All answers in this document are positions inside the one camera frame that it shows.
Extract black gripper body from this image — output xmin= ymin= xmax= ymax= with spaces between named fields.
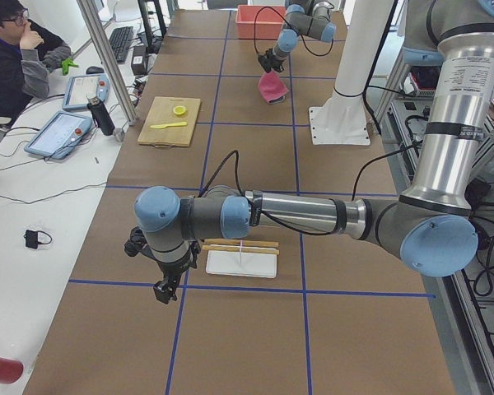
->
xmin=263 ymin=49 xmax=287 ymax=71
xmin=158 ymin=258 xmax=192 ymax=284

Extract magenta cleaning cloth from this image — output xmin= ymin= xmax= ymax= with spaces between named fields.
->
xmin=258 ymin=71 xmax=288 ymax=105

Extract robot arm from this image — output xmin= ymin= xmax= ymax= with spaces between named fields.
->
xmin=125 ymin=1 xmax=494 ymax=303
xmin=258 ymin=1 xmax=336 ymax=72

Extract black water bottle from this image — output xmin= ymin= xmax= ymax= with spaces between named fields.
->
xmin=86 ymin=96 xmax=115 ymax=136

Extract pink plastic bin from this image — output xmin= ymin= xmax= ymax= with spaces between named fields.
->
xmin=235 ymin=5 xmax=286 ymax=40

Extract wooden cloth rack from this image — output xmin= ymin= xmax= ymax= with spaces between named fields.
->
xmin=203 ymin=239 xmax=280 ymax=256

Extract white rectangular tray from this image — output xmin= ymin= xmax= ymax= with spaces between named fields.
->
xmin=206 ymin=251 xmax=277 ymax=278

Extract yellow lemon slice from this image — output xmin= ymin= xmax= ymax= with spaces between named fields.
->
xmin=172 ymin=105 xmax=187 ymax=117

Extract yellow plastic knife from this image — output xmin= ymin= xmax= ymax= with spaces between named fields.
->
xmin=149 ymin=121 xmax=188 ymax=130

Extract bamboo cutting board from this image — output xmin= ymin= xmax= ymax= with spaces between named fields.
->
xmin=137 ymin=96 xmax=202 ymax=147

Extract black power adapter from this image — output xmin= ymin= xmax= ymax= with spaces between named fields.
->
xmin=131 ymin=45 xmax=149 ymax=76

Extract small black clip device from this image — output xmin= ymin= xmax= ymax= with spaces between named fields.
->
xmin=24 ymin=230 xmax=53 ymax=249

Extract black keyboard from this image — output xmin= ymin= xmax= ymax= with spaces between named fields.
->
xmin=109 ymin=26 xmax=133 ymax=63

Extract near teach pendant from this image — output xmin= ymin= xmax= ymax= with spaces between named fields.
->
xmin=24 ymin=110 xmax=93 ymax=160

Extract teach pendant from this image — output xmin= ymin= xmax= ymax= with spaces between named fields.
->
xmin=24 ymin=110 xmax=93 ymax=160
xmin=62 ymin=73 xmax=110 ymax=111

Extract red cylinder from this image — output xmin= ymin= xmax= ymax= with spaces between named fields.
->
xmin=0 ymin=357 xmax=24 ymax=384

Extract computer mouse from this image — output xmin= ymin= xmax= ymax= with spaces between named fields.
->
xmin=86 ymin=66 xmax=105 ymax=75

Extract far teach pendant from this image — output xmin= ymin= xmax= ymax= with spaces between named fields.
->
xmin=62 ymin=73 xmax=110 ymax=111

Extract green plastic clamp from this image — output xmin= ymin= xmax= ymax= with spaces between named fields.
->
xmin=61 ymin=58 xmax=79 ymax=76

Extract seated person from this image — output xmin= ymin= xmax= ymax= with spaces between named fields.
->
xmin=0 ymin=1 xmax=72 ymax=121

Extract black braided cable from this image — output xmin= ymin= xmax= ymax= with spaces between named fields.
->
xmin=253 ymin=5 xmax=334 ymax=57

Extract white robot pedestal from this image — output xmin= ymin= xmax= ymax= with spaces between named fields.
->
xmin=310 ymin=0 xmax=396 ymax=146

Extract aluminium frame post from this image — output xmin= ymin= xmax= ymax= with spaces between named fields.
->
xmin=77 ymin=0 xmax=137 ymax=126

